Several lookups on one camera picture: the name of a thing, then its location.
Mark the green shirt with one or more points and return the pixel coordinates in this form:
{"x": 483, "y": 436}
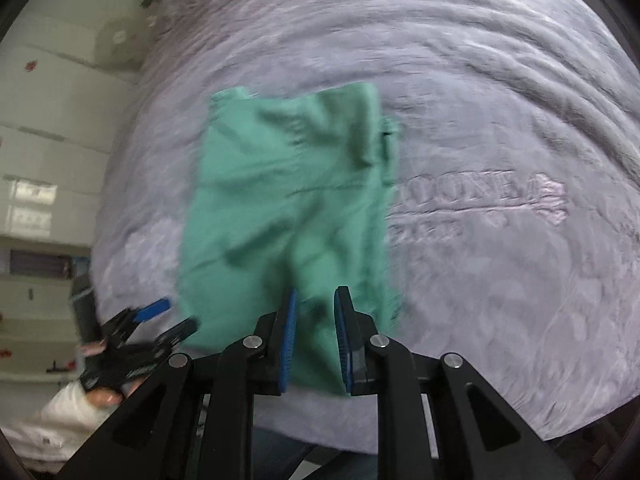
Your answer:
{"x": 280, "y": 185}

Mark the purple embossed blanket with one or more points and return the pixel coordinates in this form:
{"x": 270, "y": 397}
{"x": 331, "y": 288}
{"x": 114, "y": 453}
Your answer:
{"x": 500, "y": 110}

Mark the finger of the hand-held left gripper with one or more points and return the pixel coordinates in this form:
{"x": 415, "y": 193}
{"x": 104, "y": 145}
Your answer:
{"x": 175, "y": 332}
{"x": 152, "y": 309}

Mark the white electric fan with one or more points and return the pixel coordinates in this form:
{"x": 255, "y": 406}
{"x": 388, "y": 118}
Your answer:
{"x": 117, "y": 40}

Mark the person's left hand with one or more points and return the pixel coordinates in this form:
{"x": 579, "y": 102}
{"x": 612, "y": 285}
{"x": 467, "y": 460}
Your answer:
{"x": 107, "y": 398}

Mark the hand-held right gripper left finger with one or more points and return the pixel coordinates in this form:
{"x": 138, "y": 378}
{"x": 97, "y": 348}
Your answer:
{"x": 289, "y": 340}

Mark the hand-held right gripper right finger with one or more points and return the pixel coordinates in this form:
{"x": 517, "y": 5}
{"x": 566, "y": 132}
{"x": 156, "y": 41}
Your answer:
{"x": 342, "y": 340}

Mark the person's left forearm white sleeve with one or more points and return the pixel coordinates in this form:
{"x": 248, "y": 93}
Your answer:
{"x": 45, "y": 425}

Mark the white shelf unit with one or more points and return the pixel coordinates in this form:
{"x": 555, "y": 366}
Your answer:
{"x": 35, "y": 310}

